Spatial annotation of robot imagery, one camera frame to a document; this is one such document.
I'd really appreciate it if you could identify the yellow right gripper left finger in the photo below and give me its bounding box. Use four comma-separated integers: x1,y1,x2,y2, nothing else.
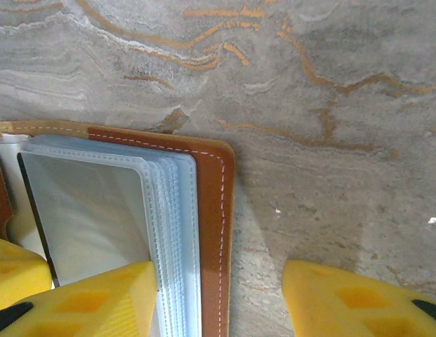
0,260,158,337

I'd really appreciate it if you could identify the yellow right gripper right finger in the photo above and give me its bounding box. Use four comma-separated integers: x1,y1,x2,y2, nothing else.
281,259,436,337

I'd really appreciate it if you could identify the brown leather card holder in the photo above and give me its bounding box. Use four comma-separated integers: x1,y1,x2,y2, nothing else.
0,120,237,337

